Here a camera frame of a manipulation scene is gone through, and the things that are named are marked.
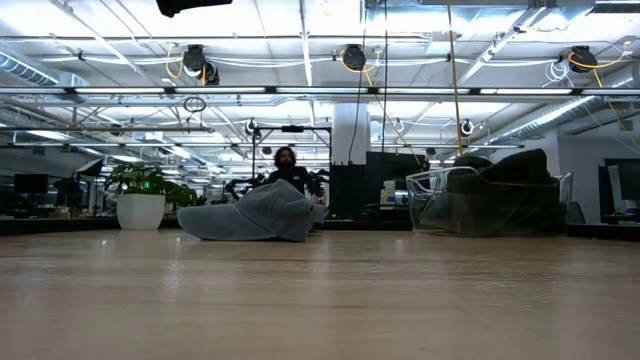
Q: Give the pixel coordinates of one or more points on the light grey cap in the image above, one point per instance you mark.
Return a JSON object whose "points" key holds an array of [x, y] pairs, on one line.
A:
{"points": [[270, 215]]}

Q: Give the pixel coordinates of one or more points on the dark grey cap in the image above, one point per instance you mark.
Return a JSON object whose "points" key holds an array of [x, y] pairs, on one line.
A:
{"points": [[500, 215], [525, 167], [467, 175]]}

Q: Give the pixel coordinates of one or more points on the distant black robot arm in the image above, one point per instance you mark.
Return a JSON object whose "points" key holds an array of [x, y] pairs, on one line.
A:
{"points": [[240, 189]]}

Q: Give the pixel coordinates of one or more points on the long ceiling light strip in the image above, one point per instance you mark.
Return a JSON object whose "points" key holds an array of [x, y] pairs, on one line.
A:
{"points": [[220, 90]]}

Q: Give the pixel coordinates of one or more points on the person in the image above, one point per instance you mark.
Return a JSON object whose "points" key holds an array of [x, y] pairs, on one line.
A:
{"points": [[290, 175]]}

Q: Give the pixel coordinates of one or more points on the green plant in white pot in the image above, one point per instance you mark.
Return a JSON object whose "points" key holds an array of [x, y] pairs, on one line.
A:
{"points": [[140, 212]]}

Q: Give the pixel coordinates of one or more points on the small black monitor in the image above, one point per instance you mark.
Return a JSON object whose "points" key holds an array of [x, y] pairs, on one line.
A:
{"points": [[30, 183]]}

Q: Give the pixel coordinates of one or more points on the black cabinet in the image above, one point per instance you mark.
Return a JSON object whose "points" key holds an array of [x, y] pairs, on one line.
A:
{"points": [[347, 192]]}

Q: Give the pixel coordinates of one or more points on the white bottle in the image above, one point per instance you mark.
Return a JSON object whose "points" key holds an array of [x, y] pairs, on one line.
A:
{"points": [[389, 194]]}

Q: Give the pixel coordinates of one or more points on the clear plastic bin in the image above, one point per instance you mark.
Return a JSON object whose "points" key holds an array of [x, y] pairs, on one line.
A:
{"points": [[415, 190]]}

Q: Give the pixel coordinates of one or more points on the dark office chair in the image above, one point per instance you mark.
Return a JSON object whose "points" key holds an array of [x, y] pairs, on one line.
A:
{"points": [[576, 214]]}

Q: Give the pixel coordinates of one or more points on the black tube stand frame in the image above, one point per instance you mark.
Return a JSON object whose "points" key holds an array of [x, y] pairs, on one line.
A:
{"points": [[292, 128]]}

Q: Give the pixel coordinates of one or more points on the silver ventilation duct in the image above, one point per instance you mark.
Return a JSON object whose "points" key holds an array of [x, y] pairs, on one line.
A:
{"points": [[550, 117], [30, 70]]}

